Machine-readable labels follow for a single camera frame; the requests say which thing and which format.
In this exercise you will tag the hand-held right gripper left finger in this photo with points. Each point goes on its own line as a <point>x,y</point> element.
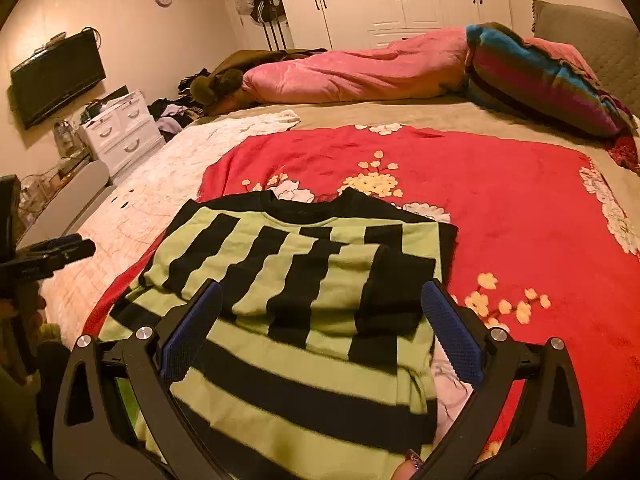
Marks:
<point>192,322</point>

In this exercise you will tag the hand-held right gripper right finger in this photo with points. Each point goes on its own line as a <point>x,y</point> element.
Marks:
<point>452,330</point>

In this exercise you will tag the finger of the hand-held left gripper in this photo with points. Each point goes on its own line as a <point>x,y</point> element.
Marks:
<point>65,241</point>
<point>75,254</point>

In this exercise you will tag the green black striped sweater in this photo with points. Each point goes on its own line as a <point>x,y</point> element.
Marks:
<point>300,270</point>

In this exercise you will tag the pile of clothes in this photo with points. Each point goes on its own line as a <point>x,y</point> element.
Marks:
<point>172,112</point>

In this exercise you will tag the person's left hand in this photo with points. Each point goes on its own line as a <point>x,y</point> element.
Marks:
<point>34,306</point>

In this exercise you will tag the person's right hand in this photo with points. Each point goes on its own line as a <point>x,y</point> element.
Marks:
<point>406,467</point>

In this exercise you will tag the white quilted bedspread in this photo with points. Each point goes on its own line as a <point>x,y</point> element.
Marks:
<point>165,175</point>

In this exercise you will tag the white drawer cabinet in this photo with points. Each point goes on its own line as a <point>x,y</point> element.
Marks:
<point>125,130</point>

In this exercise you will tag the red floral blanket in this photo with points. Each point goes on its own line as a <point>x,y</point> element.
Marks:
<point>520,210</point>

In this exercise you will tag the black flat television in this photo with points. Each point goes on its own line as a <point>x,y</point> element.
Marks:
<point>55,80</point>

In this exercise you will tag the brown fur-trimmed coat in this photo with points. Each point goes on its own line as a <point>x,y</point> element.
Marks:
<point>225,80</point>

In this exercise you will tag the dark red cloth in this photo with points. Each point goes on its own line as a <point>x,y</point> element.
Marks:
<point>625,152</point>

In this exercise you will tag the multicolour striped blanket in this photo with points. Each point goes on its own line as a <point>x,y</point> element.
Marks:
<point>530,75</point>

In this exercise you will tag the pink duvet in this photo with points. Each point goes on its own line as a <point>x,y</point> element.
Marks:
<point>360,70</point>

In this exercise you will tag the hanging bags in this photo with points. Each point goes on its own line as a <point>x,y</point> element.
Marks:
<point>262,2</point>

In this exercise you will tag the grey quilted headboard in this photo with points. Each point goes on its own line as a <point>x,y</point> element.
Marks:
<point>590,45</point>

